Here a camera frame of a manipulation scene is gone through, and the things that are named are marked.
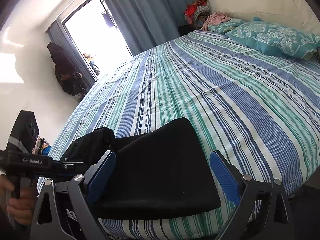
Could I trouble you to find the black pants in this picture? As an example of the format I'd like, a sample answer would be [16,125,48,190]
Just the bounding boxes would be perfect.
[61,118,221,220]

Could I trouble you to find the operator left hand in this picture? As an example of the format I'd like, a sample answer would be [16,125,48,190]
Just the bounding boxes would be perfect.
[1,174,39,225]

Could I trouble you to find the clothes pile on dresser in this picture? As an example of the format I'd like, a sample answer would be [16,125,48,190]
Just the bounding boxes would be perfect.
[31,137,52,156]

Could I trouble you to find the striped bed cover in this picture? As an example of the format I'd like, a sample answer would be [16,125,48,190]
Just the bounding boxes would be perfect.
[36,29,320,240]

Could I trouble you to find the dark coats on rack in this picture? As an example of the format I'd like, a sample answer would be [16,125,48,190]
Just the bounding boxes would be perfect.
[47,42,87,97]

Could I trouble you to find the blue curtain left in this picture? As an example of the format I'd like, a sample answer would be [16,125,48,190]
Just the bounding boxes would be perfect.
[47,20,98,90]

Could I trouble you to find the blue curtain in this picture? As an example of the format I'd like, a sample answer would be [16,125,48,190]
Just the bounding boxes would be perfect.
[105,0,196,56]
[47,20,98,90]

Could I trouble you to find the teal floral pillow near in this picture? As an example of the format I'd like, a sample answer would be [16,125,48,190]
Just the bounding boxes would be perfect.
[226,21,319,59]

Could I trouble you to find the teal floral pillow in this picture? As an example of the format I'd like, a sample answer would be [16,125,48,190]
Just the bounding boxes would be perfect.
[208,18,246,35]
[226,21,319,59]

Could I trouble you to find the teal floral pillow far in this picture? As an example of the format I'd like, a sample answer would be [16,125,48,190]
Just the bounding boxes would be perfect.
[208,18,246,35]

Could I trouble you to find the pink garment on bed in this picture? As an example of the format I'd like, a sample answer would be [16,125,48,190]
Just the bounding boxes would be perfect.
[200,12,232,31]

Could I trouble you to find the blue curtain right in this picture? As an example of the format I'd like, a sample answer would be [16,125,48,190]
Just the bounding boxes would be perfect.
[105,0,196,56]

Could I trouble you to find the red clothes pile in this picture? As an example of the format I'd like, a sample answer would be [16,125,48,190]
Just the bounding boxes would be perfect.
[183,0,210,25]

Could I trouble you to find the cream padded headboard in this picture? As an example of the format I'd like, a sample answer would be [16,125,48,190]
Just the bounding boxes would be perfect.
[213,0,319,34]

